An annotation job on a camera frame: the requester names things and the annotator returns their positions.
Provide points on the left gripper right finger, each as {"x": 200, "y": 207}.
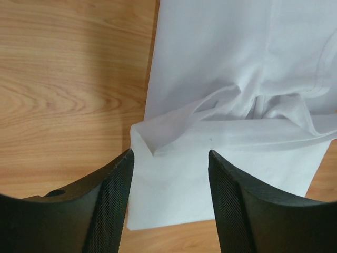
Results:
{"x": 253, "y": 216}

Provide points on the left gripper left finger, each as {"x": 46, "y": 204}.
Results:
{"x": 84, "y": 216}

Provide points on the white t-shirt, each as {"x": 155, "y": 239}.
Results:
{"x": 253, "y": 80}

